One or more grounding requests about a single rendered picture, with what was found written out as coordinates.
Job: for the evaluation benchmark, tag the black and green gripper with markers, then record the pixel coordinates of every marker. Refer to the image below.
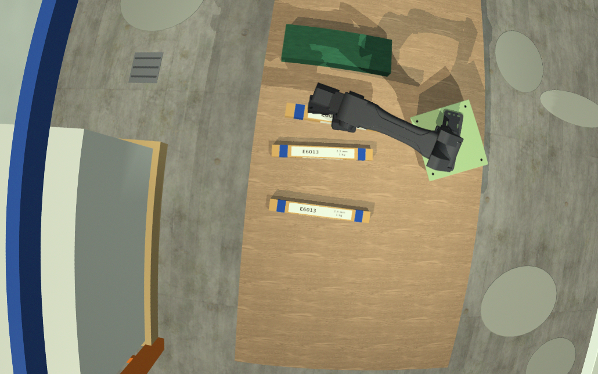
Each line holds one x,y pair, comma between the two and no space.
335,126

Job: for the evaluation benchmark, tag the tan welding electrode pack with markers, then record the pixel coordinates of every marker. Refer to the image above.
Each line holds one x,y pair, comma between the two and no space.
300,112
322,152
316,210

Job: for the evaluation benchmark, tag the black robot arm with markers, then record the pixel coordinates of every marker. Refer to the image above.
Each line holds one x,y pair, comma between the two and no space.
355,111

